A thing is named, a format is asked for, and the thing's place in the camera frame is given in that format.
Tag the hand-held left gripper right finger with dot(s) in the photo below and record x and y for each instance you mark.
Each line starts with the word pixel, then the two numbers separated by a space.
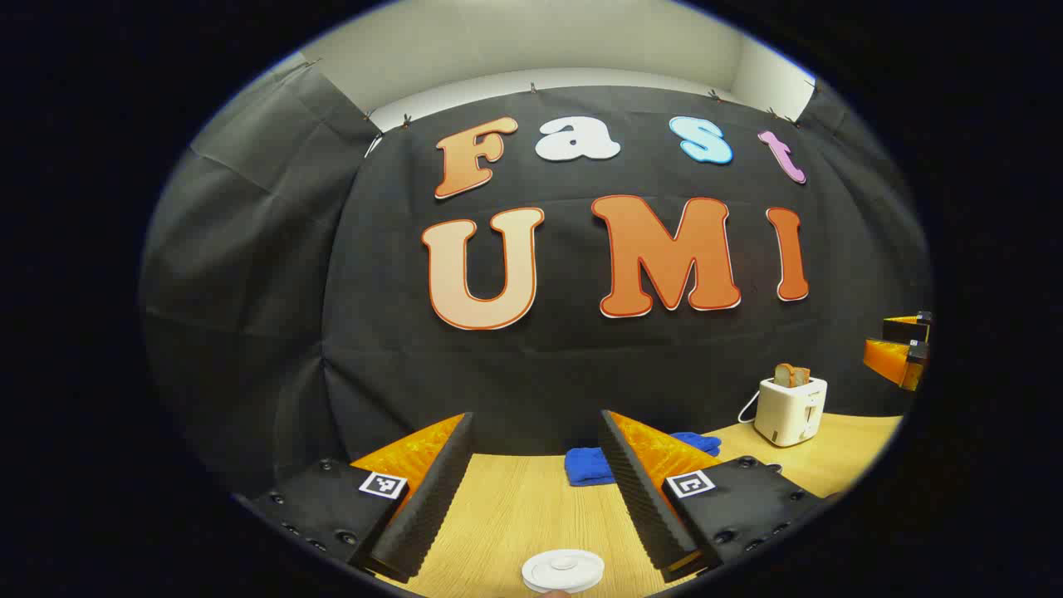
pixel 635 507

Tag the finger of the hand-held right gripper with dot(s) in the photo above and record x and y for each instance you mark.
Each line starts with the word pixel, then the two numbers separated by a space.
pixel 893 361
pixel 907 326

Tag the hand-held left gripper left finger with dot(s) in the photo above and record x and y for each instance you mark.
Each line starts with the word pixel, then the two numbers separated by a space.
pixel 432 515

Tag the white teacup lid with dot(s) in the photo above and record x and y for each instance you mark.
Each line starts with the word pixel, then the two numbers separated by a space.
pixel 563 571

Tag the blue towel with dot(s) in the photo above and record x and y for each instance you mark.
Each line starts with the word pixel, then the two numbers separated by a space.
pixel 588 467

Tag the toasted bread slice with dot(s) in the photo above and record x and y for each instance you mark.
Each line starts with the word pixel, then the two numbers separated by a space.
pixel 791 375

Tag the white toaster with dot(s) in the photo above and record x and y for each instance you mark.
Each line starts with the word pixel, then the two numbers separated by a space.
pixel 789 411

